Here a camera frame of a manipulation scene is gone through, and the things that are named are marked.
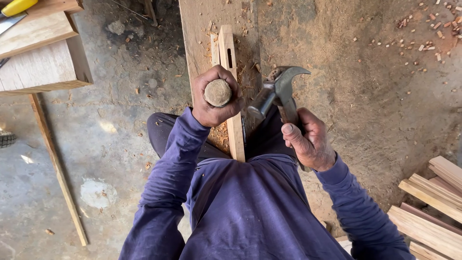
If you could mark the person's right hand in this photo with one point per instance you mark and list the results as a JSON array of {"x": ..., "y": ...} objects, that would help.
[{"x": 314, "y": 144}]

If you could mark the person's left hand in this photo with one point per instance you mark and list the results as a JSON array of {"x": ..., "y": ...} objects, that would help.
[{"x": 213, "y": 112}]

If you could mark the person's left fingers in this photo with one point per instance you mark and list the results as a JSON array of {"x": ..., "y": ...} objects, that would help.
[{"x": 231, "y": 81}]

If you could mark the steel claw hammer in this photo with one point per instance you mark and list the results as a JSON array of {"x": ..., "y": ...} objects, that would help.
[{"x": 278, "y": 92}]

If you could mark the thin wooden strip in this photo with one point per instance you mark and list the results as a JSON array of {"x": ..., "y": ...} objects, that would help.
[{"x": 214, "y": 48}]

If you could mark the dark pencil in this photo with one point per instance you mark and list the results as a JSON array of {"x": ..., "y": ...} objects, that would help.
[{"x": 244, "y": 130}]

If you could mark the wide wooden plank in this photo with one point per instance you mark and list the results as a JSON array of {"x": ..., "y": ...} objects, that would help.
[{"x": 202, "y": 39}]

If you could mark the person's purple shirt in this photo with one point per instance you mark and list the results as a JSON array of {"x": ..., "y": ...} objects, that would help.
[{"x": 249, "y": 213}]

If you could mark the stack of thick wooden boards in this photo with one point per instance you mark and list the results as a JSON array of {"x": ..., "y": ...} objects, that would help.
[{"x": 39, "y": 54}]

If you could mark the long wooden batten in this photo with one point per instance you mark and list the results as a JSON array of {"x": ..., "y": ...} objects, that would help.
[{"x": 57, "y": 169}]

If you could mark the scattered wood chips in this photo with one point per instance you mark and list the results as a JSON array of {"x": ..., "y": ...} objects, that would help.
[{"x": 429, "y": 32}]

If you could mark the black rubber tyre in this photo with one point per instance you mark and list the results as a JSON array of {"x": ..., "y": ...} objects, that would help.
[{"x": 6, "y": 139}]

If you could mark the pile of cut wooden pieces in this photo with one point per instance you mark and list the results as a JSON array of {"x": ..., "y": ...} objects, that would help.
[{"x": 433, "y": 209}]

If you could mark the mortised wooden rail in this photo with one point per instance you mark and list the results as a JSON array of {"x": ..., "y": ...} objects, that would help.
[{"x": 231, "y": 50}]

